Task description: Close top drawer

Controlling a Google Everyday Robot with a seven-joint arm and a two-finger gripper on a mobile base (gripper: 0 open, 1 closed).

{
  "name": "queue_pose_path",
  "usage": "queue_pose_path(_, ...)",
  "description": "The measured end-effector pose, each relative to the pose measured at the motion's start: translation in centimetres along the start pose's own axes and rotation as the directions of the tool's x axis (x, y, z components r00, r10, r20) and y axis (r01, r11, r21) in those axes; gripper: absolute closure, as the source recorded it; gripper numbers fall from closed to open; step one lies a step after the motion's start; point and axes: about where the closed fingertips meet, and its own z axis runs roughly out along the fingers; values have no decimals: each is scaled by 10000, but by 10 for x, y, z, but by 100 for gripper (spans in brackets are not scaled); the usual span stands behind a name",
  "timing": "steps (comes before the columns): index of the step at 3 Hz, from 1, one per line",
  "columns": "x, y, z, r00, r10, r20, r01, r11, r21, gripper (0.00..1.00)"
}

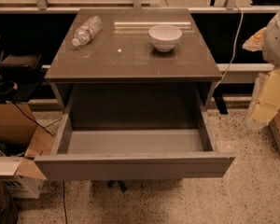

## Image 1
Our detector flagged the white ceramic bowl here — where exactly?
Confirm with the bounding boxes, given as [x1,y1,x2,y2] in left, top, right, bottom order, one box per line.
[148,24,182,52]

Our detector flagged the open cardboard box left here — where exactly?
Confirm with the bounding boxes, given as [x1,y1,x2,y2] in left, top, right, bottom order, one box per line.
[0,104,54,199]

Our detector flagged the grey top drawer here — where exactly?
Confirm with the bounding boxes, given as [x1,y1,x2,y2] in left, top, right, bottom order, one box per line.
[34,87,236,182]

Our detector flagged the dark chair left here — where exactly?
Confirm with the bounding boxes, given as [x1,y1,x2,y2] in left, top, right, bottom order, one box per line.
[0,50,44,104]

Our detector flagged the clear plastic water bottle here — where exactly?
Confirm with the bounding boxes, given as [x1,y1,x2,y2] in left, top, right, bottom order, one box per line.
[72,16,103,47]

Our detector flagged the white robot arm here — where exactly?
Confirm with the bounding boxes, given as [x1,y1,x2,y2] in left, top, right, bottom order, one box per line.
[243,10,280,130]

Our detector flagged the white cable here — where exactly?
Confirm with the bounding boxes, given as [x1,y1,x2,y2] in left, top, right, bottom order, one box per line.
[213,5,245,91]

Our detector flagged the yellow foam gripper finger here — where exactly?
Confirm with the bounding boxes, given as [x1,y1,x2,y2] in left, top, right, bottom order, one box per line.
[245,68,280,130]

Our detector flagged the black cable on floor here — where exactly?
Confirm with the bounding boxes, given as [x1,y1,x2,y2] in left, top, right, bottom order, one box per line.
[10,101,69,224]

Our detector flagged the grey drawer cabinet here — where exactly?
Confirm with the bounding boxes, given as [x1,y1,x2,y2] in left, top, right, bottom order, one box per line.
[44,7,224,193]

